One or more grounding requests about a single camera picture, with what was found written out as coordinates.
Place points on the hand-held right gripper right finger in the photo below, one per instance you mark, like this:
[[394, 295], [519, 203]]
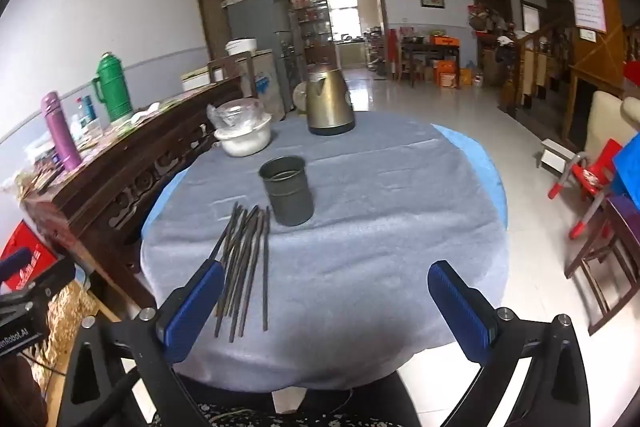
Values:
[[460, 307]]

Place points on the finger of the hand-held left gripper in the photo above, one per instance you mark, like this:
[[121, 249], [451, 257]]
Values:
[[50, 282], [15, 264]]

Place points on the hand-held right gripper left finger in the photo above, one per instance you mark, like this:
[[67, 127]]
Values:
[[195, 302]]

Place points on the bundle of dark chopsticks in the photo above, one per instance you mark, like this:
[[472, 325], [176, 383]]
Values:
[[246, 252]]

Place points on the dark metal chopstick holder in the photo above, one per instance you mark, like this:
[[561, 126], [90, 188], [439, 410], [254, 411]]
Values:
[[287, 197]]

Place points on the person's left forearm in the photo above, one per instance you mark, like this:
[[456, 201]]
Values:
[[20, 392]]

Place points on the red paper bag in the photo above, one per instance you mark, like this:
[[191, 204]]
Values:
[[27, 252]]

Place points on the grey tablecloth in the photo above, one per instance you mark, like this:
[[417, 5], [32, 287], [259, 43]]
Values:
[[360, 232]]

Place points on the carved wooden sideboard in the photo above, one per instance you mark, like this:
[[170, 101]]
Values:
[[130, 177]]

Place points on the purple thermos bottle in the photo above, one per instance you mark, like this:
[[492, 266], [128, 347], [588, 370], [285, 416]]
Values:
[[61, 132]]

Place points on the person's dark patterned clothing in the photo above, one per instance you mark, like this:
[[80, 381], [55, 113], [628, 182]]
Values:
[[350, 409]]

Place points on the blue table cover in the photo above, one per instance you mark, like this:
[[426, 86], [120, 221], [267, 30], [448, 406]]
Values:
[[477, 154]]

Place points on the clear water bottle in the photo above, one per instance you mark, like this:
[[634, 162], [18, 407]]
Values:
[[86, 112]]

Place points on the white plastic bowl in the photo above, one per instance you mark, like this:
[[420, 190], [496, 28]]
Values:
[[245, 141]]

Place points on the dark wooden stool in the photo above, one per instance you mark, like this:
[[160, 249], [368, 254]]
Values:
[[617, 227]]

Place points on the white step box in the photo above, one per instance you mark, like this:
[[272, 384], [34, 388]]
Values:
[[555, 157]]

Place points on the red child chair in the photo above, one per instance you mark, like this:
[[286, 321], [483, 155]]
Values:
[[592, 177]]

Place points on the plastic-wrapped glass bowl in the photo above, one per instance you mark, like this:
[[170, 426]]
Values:
[[235, 113]]

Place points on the green thermos jug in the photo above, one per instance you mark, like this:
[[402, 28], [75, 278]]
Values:
[[114, 87]]

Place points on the blue cloth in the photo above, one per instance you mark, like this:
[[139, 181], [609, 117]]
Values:
[[629, 172]]

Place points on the tall orange box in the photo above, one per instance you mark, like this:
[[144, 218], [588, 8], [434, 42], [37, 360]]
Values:
[[446, 74]]

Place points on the beige armchair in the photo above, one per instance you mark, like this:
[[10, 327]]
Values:
[[605, 122]]

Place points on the wooden chair back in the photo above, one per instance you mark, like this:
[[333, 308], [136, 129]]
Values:
[[227, 67]]

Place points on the gold electric kettle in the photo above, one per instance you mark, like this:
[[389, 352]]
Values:
[[327, 104]]

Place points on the dark wooden side table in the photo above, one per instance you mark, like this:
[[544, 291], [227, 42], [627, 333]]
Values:
[[430, 49]]

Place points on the white rice cooker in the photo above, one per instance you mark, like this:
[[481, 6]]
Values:
[[241, 46]]

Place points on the flat orange box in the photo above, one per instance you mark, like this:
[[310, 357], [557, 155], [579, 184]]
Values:
[[445, 41]]

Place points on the grey refrigerator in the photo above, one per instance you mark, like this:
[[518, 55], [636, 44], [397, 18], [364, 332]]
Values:
[[260, 22]]

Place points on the storage shelves with jars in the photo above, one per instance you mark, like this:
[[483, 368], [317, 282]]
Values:
[[312, 27]]

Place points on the brown wooden door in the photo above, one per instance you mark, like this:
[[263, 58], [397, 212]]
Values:
[[215, 2]]

